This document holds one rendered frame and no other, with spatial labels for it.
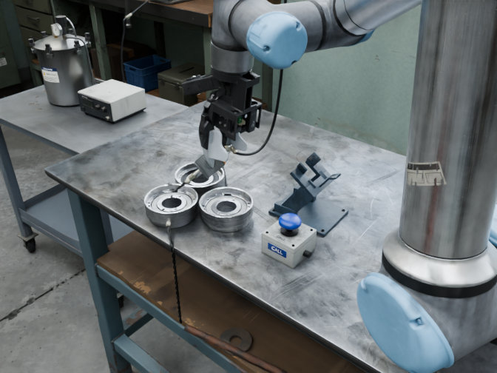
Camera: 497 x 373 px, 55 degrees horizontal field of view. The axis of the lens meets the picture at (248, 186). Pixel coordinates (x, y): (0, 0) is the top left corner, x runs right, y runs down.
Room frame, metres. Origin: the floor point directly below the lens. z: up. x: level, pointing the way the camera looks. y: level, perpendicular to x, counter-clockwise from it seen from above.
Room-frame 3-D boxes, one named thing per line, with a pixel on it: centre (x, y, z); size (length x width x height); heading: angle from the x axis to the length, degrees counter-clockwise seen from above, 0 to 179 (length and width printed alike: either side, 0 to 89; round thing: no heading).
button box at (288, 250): (0.67, -0.08, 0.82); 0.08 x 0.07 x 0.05; 50
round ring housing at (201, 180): (0.88, 0.10, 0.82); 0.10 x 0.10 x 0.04
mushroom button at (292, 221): (0.67, -0.07, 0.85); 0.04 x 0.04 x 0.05
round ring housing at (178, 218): (0.78, 0.15, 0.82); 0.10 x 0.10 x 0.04
